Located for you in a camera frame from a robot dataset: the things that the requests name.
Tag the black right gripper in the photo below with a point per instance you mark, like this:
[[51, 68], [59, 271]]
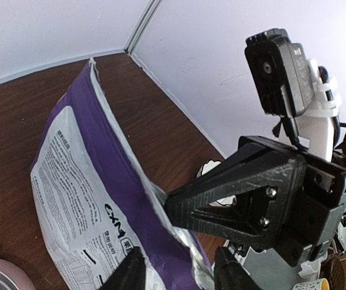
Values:
[[266, 195]]

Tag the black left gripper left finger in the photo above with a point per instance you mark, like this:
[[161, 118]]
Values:
[[130, 274]]

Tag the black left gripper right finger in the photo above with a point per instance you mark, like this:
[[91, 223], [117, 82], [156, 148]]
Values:
[[229, 274]]

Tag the purple puppy food bag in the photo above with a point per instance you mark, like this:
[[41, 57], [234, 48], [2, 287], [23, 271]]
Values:
[[95, 204]]

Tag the pink double pet feeder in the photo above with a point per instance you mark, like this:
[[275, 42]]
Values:
[[13, 278]]

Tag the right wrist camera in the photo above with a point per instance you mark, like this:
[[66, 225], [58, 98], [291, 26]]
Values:
[[280, 71]]

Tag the aluminium right corner post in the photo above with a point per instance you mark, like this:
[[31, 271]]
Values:
[[141, 25]]

